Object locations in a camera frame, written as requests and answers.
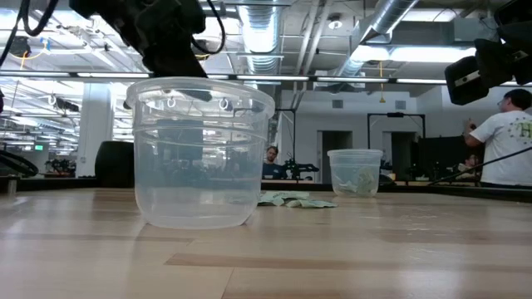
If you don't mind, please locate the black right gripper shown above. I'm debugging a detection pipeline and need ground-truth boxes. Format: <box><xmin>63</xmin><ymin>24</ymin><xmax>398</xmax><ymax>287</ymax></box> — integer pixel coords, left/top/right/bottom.
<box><xmin>443</xmin><ymin>37</ymin><xmax>519</xmax><ymax>106</ymax></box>

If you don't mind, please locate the black stand frame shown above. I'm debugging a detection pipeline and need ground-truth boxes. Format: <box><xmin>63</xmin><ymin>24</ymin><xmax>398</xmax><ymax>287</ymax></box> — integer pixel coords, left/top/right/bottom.
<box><xmin>367</xmin><ymin>111</ymin><xmax>426</xmax><ymax>184</ymax></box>

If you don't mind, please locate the long ceiling light bar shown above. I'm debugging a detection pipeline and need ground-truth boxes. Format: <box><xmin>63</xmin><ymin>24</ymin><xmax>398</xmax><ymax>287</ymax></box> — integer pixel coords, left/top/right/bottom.
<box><xmin>0</xmin><ymin>70</ymin><xmax>532</xmax><ymax>86</ymax></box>

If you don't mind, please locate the black monitor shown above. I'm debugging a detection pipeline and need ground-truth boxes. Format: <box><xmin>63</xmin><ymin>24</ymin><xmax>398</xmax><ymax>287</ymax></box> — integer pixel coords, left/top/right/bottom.
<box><xmin>417</xmin><ymin>135</ymin><xmax>470</xmax><ymax>182</ymax></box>

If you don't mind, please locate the clear plastic tub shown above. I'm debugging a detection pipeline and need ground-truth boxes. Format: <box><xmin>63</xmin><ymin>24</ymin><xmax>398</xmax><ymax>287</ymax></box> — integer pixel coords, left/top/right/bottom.
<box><xmin>125</xmin><ymin>76</ymin><xmax>277</xmax><ymax>231</ymax></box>
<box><xmin>326</xmin><ymin>148</ymin><xmax>385</xmax><ymax>199</ymax></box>

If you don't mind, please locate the white building column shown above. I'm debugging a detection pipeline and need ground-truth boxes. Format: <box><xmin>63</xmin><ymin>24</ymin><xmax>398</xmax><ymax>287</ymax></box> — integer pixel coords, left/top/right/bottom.
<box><xmin>76</xmin><ymin>81</ymin><xmax>114</xmax><ymax>179</ymax></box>

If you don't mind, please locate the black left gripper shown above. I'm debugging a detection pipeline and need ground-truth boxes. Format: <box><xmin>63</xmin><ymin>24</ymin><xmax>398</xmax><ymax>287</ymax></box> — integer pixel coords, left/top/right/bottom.
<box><xmin>69</xmin><ymin>0</ymin><xmax>214</xmax><ymax>103</ymax></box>

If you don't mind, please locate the silver ceiling air duct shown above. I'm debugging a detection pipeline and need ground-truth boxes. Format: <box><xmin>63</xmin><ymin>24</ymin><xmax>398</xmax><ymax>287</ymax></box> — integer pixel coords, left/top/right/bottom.
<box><xmin>332</xmin><ymin>0</ymin><xmax>419</xmax><ymax>80</ymax></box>
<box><xmin>237</xmin><ymin>0</ymin><xmax>284</xmax><ymax>76</ymax></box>

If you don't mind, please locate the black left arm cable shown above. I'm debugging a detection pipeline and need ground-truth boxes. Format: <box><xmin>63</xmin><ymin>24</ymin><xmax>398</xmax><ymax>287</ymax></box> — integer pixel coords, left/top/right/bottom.
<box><xmin>190</xmin><ymin>0</ymin><xmax>228</xmax><ymax>56</ymax></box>

